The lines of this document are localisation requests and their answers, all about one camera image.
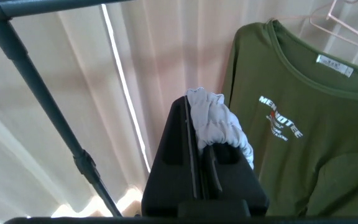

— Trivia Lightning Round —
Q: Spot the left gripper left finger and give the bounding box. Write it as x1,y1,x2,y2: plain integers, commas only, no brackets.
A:
141,95,203,218

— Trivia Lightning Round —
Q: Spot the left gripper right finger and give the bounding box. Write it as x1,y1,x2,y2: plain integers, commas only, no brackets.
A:
199,142,270,216

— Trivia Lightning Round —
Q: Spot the pale grey garment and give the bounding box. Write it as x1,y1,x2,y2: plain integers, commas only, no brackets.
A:
185,86,255,170

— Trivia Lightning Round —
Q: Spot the green shirt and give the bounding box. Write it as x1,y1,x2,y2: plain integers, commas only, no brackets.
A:
221,20,358,217

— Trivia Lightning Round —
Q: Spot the pink clothes hanger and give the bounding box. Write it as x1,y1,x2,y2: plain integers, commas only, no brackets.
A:
265,0,358,55

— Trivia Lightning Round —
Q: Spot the black clothes rack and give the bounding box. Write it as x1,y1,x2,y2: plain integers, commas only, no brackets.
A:
0,0,133,218

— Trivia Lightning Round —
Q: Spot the beige curtain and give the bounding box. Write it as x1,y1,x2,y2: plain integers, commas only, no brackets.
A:
0,0,358,218

